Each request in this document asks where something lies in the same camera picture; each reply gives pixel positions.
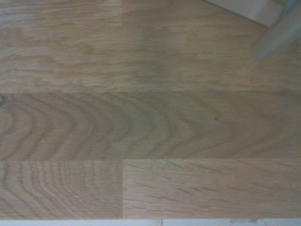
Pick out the white block base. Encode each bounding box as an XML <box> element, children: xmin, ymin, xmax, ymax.
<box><xmin>204</xmin><ymin>0</ymin><xmax>287</xmax><ymax>27</ymax></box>

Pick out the grey round metal leg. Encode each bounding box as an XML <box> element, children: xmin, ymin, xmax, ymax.
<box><xmin>251</xmin><ymin>0</ymin><xmax>301</xmax><ymax>62</ymax></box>

